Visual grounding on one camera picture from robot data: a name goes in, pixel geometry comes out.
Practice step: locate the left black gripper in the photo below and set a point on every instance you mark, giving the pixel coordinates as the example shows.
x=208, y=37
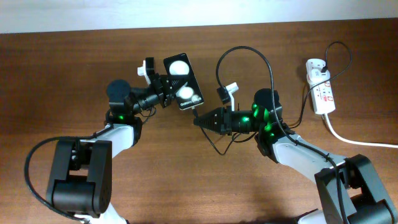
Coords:
x=164, y=91

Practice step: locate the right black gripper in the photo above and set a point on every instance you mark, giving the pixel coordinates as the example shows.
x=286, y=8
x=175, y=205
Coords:
x=224, y=120

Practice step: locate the black smartphone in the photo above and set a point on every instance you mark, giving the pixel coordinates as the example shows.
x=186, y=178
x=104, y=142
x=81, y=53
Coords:
x=177, y=67

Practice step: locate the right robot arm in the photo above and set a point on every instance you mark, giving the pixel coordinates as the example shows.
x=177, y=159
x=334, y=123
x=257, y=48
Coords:
x=349, y=188

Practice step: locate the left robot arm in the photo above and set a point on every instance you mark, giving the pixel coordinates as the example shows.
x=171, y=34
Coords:
x=80, y=182

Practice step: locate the white charger adapter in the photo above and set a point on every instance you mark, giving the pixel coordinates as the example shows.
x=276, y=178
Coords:
x=315, y=76

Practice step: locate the white power strip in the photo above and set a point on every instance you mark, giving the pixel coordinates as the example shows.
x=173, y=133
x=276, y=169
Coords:
x=322, y=96

